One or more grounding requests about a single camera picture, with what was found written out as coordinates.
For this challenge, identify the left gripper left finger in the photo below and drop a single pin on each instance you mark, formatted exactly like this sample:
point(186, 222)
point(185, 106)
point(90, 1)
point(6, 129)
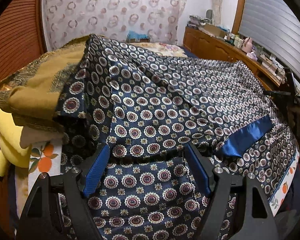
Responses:
point(41, 217)

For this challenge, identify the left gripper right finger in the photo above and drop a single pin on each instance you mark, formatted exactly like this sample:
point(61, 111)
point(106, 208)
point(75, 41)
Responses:
point(253, 218)

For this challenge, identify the navy circle-patterned garment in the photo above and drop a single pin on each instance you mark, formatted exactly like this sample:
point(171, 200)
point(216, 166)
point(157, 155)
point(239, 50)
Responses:
point(147, 108)

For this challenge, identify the orange-print white bedsheet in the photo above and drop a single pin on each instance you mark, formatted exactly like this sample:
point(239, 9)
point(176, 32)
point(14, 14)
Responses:
point(44, 157)

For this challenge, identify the pink thermos jug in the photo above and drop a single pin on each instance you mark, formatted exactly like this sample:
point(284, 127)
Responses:
point(247, 46)

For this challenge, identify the grey window blind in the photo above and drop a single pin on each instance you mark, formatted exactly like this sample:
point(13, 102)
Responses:
point(272, 24)

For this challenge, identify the cardboard box on sideboard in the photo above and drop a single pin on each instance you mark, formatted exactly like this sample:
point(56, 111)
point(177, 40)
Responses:
point(214, 31)

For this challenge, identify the wooden sideboard cabinet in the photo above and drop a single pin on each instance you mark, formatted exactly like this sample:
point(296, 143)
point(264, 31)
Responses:
point(207, 47)

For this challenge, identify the olive gold folded cloth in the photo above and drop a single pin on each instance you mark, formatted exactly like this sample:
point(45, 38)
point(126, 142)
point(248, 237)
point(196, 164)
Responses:
point(31, 94)

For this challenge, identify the floral quilt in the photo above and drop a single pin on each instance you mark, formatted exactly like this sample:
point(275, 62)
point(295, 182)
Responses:
point(162, 49)

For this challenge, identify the blue-topped box behind bed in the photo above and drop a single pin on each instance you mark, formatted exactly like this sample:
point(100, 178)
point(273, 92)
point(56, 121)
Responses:
point(133, 37)

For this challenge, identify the brown louvered wardrobe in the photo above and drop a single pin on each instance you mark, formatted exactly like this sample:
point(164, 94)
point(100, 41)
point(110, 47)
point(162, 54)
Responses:
point(21, 41)

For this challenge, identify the sheer circle-patterned curtain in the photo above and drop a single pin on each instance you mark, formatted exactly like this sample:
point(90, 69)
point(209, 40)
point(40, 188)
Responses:
point(115, 19)

